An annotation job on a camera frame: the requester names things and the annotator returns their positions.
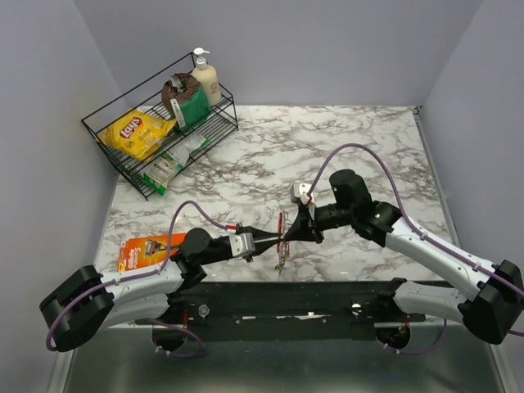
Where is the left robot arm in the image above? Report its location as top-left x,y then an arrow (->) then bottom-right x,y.
39,226 -> 283,352

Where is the brown and green bag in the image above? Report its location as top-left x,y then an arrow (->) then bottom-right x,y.
161,73 -> 211,132

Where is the orange box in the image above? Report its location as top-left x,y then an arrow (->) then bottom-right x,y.
117,233 -> 186,272

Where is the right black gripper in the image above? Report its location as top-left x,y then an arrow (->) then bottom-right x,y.
283,202 -> 355,244

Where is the steel key organizer red handle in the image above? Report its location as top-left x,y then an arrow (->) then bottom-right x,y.
274,210 -> 290,275

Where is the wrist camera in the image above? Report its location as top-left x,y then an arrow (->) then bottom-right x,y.
228,233 -> 255,258
290,182 -> 314,206

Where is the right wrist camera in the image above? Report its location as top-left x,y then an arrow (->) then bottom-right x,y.
290,182 -> 314,206

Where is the black wire rack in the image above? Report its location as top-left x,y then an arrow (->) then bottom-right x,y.
81,52 -> 239,199

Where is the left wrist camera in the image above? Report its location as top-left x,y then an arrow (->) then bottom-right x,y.
228,233 -> 255,258

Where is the yellow Lays chips bag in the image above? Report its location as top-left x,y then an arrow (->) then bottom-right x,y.
98,110 -> 176,161

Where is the green white snack packet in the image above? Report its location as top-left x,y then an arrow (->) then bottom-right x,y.
141,152 -> 187,196

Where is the white green flat packet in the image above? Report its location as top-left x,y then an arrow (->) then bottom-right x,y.
165,132 -> 210,165

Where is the cream lotion pump bottle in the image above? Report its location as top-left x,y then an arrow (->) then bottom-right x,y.
192,47 -> 221,106

